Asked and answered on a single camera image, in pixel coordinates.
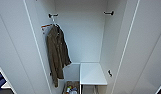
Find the white wardrobe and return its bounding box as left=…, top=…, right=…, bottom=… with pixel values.
left=0, top=0, right=161, bottom=94

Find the olive green jacket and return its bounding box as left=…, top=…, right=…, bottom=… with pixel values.
left=45, top=24, right=73, bottom=89

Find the white wardrobe shelf box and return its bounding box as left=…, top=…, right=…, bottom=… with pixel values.
left=62, top=61, right=109, bottom=86

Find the white hanger under olive jacket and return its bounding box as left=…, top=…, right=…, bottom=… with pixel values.
left=50, top=14, right=61, bottom=31

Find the small black wardrobe latch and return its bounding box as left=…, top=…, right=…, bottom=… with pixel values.
left=107, top=69, right=114, bottom=78

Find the orange and white warning label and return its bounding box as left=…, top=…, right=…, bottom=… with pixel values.
left=40, top=23, right=52, bottom=30

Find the black hook over olive jacket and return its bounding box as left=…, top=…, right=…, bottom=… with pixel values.
left=47, top=13, right=60, bottom=19

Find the white plastic bag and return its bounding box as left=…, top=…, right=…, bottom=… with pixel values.
left=70, top=87, right=79, bottom=94

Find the black hook over red jacket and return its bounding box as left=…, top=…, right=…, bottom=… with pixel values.
left=102, top=10, right=115, bottom=17

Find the wire basket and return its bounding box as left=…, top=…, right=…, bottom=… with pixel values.
left=81, top=84, right=98, bottom=94

